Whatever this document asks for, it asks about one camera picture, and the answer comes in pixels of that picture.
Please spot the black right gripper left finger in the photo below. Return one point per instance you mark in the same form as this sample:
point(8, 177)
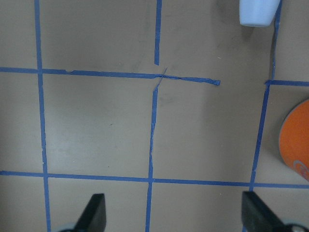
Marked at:
point(93, 218)

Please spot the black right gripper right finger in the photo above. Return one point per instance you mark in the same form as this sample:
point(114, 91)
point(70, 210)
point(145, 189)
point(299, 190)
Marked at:
point(256, 216)

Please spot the light blue plastic cup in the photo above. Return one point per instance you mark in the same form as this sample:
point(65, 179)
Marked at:
point(257, 13)

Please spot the orange can with grey lid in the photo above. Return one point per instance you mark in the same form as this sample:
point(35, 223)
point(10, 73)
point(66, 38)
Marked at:
point(294, 139)

